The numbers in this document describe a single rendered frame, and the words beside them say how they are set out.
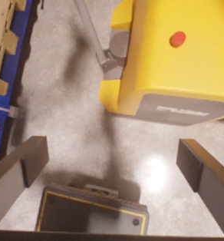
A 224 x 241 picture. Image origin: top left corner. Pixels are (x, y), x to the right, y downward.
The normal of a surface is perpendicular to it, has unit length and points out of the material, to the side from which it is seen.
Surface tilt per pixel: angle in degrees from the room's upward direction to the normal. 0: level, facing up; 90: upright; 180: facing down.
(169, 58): 0
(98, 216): 0
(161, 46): 14
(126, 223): 0
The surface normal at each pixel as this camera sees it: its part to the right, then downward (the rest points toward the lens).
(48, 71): -0.14, -0.11
